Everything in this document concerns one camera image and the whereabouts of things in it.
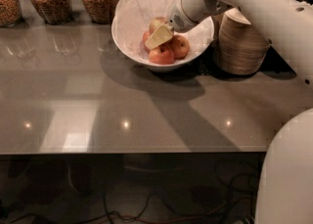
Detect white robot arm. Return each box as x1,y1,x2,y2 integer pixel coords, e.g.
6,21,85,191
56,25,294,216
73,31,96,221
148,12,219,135
166,0,313,224

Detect top red yellow apple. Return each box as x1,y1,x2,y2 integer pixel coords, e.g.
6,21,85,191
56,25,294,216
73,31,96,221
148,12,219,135
149,17,167,33

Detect white ceramic bowl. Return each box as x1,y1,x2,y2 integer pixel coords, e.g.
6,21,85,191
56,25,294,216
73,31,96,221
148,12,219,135
111,0,215,73

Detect right red apple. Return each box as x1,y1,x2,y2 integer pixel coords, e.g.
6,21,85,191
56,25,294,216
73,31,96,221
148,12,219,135
169,34,190,60

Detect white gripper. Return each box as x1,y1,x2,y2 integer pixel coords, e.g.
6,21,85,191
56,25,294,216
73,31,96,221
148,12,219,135
146,0,229,50

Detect left glass snack jar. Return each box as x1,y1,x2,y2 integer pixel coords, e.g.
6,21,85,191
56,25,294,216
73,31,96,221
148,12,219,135
0,0,22,27

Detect front red apple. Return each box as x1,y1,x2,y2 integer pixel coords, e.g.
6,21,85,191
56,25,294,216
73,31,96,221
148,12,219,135
149,44,175,65

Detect white tissue paper liner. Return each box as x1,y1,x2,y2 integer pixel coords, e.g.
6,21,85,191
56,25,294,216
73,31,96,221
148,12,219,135
114,0,214,64

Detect black floor cables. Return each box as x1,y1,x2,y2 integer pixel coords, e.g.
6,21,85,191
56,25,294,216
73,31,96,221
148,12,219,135
0,158,262,224

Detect rear stack paper bowls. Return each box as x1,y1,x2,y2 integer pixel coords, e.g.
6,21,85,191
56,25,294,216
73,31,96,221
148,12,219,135
212,14,224,45

